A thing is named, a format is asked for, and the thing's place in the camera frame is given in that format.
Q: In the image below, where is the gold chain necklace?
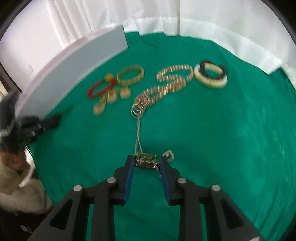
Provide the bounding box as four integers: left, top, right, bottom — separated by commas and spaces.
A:
144, 65, 195, 102

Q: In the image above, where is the rose gold hoop cluster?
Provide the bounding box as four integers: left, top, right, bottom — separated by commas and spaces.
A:
135, 92, 151, 109

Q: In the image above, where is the white curtain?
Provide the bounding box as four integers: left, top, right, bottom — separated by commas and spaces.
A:
46, 0, 294, 76

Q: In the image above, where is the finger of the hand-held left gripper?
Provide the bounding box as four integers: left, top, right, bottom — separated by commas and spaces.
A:
38, 105, 74, 131

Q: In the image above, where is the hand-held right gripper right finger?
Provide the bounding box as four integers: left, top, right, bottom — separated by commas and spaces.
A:
159, 155, 266, 241

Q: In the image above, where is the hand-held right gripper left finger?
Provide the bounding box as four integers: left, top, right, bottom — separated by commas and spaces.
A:
29, 155, 137, 241

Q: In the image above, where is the person's left forearm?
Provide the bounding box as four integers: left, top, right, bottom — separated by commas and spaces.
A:
0, 166, 54, 214

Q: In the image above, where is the pale jade bangle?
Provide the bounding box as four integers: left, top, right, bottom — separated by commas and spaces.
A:
194, 64, 228, 89

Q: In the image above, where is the gold bangle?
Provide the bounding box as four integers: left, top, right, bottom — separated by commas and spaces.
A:
117, 65, 145, 87

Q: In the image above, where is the dark cloth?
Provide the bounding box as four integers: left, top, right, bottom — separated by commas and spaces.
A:
0, 205, 56, 241

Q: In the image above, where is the white cardboard box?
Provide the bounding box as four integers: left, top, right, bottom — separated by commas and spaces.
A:
15, 25, 129, 116

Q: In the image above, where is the white cable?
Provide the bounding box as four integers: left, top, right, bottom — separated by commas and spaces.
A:
18, 160, 36, 189

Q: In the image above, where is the red beaded bracelet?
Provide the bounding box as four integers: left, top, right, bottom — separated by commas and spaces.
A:
87, 74, 117, 100

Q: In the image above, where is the silver pendant necklace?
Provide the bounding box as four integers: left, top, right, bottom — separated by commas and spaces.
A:
131, 103, 174, 173

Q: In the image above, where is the black beaded bracelet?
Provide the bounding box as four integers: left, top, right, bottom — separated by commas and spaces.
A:
199, 60, 228, 78

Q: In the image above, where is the green tablecloth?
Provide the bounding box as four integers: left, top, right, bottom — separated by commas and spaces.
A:
29, 31, 296, 241

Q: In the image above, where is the person's left hand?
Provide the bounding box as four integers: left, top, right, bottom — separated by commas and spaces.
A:
0, 148, 30, 174

